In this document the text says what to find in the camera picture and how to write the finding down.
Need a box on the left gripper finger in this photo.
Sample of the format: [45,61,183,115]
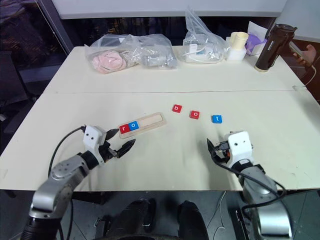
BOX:
[105,128,119,141]
[116,138,137,159]

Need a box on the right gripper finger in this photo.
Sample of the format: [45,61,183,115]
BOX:
[206,137,216,161]

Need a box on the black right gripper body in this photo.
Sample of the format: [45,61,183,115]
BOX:
[213,140,232,165]

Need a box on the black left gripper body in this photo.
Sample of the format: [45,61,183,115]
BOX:
[99,141,119,162]

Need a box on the wooden letter tray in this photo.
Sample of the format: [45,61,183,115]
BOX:
[117,112,167,140]

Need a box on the dark smartphone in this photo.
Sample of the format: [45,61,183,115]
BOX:
[288,41,313,67]

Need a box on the bystander hand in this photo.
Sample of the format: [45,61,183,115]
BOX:
[292,45,317,66]

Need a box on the dark rounded shape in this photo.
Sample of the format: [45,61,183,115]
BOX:
[177,200,208,238]
[109,197,157,237]

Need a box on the pink cloth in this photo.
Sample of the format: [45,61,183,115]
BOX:
[91,49,127,74]

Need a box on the grey soft item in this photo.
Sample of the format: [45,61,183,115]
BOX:
[141,53,178,69]

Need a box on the clear bag with pink cloth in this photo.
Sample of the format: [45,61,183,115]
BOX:
[84,33,141,75]

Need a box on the clear bag with grey item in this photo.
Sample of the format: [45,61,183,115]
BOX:
[124,33,179,70]

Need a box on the black office chair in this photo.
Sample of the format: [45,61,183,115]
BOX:
[0,47,38,136]

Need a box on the beige tape roll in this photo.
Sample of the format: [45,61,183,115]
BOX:
[229,31,249,51]

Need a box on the white and purple tissue pack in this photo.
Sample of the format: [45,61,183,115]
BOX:
[244,21,270,57]

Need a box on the dark brown bottle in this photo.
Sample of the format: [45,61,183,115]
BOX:
[254,23,298,73]

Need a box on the clear bag with white charger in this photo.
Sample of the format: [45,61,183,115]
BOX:
[182,7,230,64]

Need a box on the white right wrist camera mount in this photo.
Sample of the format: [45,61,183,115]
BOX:
[223,130,254,166]

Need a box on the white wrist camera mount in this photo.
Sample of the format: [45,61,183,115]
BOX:
[83,125,107,166]
[223,130,254,166]

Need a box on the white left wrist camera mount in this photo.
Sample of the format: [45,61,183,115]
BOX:
[83,125,107,166]

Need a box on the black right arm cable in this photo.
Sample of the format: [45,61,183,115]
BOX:
[212,157,293,238]

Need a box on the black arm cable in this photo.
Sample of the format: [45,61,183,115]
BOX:
[48,126,87,236]
[212,157,293,238]

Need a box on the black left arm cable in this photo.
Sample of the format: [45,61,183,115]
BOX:
[48,126,87,236]

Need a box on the thin white cable under table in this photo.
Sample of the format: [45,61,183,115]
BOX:
[207,191,227,238]

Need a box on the black metal bracket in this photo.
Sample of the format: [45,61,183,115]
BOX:
[234,207,253,240]

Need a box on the white charger with cable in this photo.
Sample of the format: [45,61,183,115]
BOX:
[184,44,223,62]

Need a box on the white phone cable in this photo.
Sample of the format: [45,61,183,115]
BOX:
[291,66,316,91]

